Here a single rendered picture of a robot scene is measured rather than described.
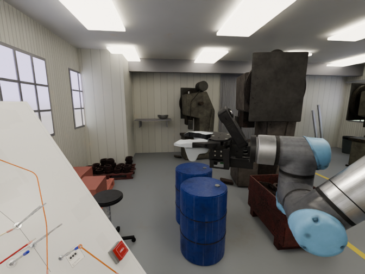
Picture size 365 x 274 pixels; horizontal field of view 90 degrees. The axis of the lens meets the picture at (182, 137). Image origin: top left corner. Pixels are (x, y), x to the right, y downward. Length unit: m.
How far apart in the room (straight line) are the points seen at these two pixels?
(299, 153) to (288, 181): 0.07
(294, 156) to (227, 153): 0.15
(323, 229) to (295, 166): 0.16
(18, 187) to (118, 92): 4.40
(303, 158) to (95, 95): 4.98
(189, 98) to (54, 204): 4.74
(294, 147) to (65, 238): 0.75
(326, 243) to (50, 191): 0.80
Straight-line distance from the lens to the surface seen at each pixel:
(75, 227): 0.83
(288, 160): 0.49
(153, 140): 6.38
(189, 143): 0.47
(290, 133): 4.01
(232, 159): 0.51
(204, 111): 5.41
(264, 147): 0.48
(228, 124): 0.47
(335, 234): 0.40
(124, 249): 0.88
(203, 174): 2.43
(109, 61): 5.19
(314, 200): 0.41
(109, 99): 5.10
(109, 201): 2.20
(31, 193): 0.82
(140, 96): 6.29
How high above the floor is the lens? 1.68
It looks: 10 degrees down
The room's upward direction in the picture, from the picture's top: straight up
